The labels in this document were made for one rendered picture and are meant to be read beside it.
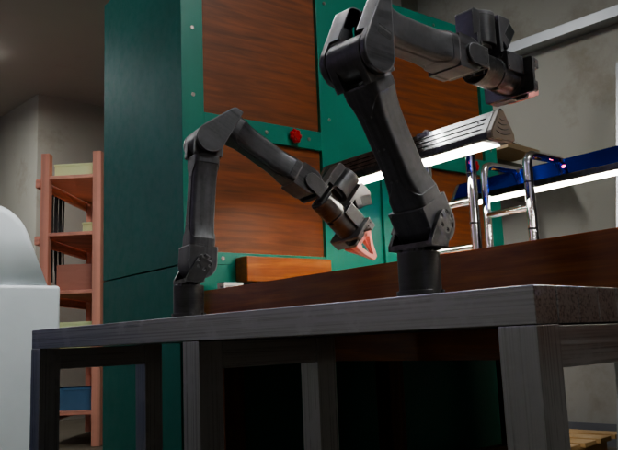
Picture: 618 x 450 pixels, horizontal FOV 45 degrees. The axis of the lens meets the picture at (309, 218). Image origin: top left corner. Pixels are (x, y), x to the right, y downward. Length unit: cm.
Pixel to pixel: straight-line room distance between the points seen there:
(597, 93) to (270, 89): 264
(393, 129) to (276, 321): 32
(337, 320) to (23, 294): 316
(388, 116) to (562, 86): 366
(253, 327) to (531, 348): 44
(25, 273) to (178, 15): 216
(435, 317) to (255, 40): 161
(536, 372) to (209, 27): 169
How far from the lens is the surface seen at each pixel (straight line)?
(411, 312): 87
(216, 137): 159
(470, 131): 173
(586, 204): 451
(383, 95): 107
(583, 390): 451
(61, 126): 770
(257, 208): 219
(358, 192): 177
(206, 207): 157
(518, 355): 79
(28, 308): 402
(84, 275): 543
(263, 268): 208
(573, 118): 463
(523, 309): 78
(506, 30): 143
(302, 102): 238
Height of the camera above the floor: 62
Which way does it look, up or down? 9 degrees up
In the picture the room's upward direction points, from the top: 2 degrees counter-clockwise
